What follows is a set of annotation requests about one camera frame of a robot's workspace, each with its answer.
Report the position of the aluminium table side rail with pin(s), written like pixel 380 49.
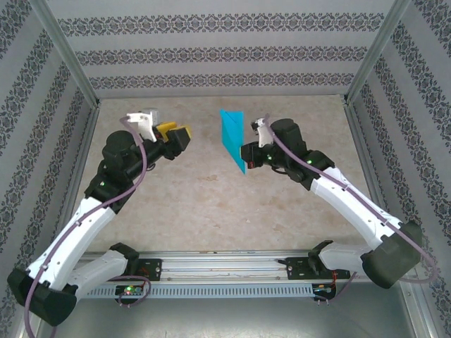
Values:
pixel 358 141
pixel 86 141

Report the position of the small LED circuit board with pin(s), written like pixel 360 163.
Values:
pixel 128 290
pixel 322 290

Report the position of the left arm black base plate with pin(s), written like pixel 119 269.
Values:
pixel 155 269

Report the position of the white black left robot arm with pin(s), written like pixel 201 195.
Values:
pixel 70 239

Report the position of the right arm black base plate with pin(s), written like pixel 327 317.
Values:
pixel 296 269

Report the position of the blue paper sheet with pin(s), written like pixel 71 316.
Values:
pixel 230 134

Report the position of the long aluminium mounting rail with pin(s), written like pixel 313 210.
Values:
pixel 218 264

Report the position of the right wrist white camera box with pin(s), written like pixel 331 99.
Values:
pixel 262 135

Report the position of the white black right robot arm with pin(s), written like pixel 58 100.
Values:
pixel 352 207

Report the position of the aluminium frame post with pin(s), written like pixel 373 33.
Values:
pixel 374 53
pixel 67 53

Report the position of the grey sheet metal panel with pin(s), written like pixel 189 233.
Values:
pixel 225 318

